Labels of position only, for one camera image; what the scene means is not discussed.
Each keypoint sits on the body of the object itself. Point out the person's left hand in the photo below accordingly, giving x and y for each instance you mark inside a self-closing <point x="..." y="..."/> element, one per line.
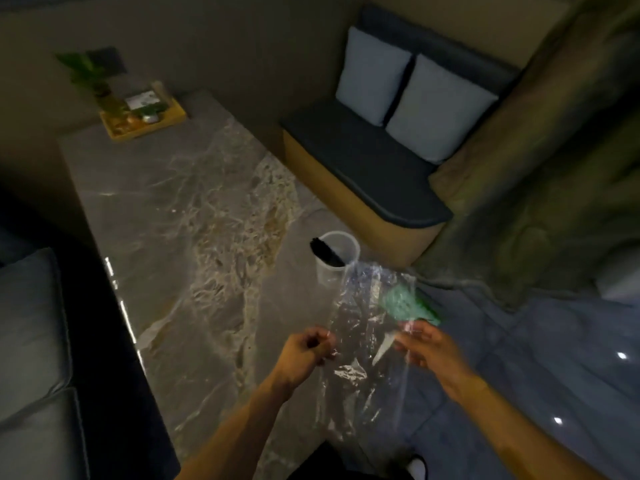
<point x="298" y="357"/>

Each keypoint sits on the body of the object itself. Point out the green printed paper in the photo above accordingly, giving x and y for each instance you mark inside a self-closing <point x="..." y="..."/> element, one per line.
<point x="407" y="303"/>

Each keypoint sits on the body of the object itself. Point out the person's right thumb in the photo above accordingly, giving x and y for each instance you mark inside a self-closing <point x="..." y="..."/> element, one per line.
<point x="419" y="328"/>

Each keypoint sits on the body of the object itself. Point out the person's left fingers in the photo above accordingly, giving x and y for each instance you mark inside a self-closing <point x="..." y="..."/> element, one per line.
<point x="322" y="340"/>

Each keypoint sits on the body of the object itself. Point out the green potted plant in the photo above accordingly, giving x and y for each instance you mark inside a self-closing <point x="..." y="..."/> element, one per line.
<point x="90" y="77"/>

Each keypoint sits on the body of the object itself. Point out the person's shoe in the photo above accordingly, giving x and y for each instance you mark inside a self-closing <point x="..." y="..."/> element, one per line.
<point x="417" y="467"/>

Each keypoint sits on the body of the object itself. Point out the black bin liner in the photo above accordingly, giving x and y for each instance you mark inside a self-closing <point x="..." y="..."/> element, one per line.
<point x="326" y="250"/>

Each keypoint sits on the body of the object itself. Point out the dark cushioned bench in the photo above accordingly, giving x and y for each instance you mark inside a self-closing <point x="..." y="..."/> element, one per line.
<point x="372" y="159"/>

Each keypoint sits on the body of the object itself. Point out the person's right forearm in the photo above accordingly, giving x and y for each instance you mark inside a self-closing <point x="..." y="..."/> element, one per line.
<point x="530" y="434"/>

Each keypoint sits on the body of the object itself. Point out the person's right hand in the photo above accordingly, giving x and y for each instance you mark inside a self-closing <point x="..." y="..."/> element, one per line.
<point x="434" y="355"/>

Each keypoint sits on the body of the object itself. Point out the light grey pillow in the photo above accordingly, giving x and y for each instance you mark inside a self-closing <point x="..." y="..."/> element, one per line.
<point x="371" y="74"/>
<point x="440" y="108"/>

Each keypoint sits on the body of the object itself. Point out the clear plastic bag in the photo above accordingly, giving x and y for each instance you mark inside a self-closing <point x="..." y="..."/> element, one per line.
<point x="370" y="339"/>

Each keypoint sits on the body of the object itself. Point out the dark wall socket plate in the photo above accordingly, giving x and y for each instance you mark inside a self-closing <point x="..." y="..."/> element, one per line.
<point x="107" y="59"/>

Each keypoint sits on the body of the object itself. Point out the yellow wooden tray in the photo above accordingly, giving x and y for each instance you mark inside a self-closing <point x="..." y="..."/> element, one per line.
<point x="142" y="119"/>

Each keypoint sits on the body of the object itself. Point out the white card box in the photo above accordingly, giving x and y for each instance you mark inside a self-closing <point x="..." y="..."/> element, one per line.
<point x="142" y="100"/>

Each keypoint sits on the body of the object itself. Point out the rock-like pillar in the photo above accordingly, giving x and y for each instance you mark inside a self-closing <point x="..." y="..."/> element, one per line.
<point x="550" y="159"/>

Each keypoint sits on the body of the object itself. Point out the person's left forearm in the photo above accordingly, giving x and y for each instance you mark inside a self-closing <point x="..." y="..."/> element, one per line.
<point x="235" y="432"/>

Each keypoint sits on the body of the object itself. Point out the grey sofa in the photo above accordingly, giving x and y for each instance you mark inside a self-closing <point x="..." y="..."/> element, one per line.
<point x="37" y="364"/>

